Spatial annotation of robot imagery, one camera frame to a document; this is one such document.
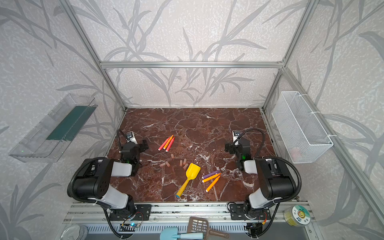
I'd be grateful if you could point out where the orange marker pen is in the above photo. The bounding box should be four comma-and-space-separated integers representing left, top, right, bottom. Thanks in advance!
163, 135, 174, 150

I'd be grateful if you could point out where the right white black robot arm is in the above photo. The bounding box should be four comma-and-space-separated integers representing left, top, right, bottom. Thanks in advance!
225, 139, 302, 221

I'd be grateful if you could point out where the aluminium mounting rail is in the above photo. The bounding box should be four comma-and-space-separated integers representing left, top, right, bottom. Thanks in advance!
63, 202, 315, 225

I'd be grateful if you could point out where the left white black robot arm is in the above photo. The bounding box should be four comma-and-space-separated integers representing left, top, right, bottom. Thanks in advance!
67, 140, 151, 221

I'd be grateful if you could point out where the brown toy slotted spatula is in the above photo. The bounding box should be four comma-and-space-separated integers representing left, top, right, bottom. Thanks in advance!
187, 217, 230, 240

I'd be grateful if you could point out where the clear plastic wall bin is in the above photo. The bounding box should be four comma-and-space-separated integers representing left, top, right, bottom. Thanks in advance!
9, 94, 98, 163

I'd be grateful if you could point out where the teal toy shovel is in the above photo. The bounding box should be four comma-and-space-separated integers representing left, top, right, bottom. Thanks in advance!
160, 227, 204, 240

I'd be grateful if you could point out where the yellow-green tape roll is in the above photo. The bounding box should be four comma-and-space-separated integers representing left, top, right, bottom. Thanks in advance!
284, 205, 312, 227

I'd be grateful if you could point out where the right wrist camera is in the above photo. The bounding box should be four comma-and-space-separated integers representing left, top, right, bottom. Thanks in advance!
233, 131, 242, 142

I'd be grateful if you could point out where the pink marker pen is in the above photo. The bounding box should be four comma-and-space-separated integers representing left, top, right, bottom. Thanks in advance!
166, 138, 175, 152

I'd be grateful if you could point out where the orange capped marker lower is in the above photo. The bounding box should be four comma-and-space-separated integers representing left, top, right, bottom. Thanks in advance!
206, 176, 220, 193

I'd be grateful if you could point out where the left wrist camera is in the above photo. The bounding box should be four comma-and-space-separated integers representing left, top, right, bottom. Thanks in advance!
125, 132, 138, 145

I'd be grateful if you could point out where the purple capped marker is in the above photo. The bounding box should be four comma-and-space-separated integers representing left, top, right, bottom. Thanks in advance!
202, 170, 220, 180

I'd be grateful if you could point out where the orange capped marker upper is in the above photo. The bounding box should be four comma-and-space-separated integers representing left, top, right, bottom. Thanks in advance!
202, 173, 221, 183

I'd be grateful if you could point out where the clear round dish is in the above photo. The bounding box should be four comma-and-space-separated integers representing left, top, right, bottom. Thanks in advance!
59, 224, 89, 240

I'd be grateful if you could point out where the white wire mesh basket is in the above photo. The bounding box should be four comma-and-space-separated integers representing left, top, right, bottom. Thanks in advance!
272, 91, 334, 164

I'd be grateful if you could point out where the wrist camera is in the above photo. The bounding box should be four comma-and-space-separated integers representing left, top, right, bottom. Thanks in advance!
233, 131, 242, 142
125, 132, 138, 145

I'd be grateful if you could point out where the yellow toy shovel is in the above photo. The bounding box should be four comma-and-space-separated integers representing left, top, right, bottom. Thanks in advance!
176, 164, 201, 198

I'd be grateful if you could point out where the orange capped marker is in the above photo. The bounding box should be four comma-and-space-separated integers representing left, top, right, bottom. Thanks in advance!
206, 176, 220, 193
202, 173, 221, 183

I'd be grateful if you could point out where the red marker pen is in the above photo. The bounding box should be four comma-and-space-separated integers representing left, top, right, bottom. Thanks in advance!
158, 138, 170, 151

